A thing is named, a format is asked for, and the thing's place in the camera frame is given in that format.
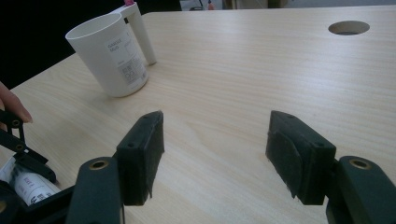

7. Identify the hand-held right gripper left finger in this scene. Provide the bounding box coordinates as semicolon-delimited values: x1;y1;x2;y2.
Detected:
116;109;165;207

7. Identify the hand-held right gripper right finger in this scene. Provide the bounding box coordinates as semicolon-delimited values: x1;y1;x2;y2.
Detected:
264;109;338;206

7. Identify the white toothpaste tube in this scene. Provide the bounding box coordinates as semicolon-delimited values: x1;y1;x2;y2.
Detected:
0;156;63;207

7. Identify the white cup with handle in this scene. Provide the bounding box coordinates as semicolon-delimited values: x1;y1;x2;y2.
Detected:
64;2;158;99

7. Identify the round table cable hole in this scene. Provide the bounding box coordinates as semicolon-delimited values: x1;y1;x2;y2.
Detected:
327;20;371;36

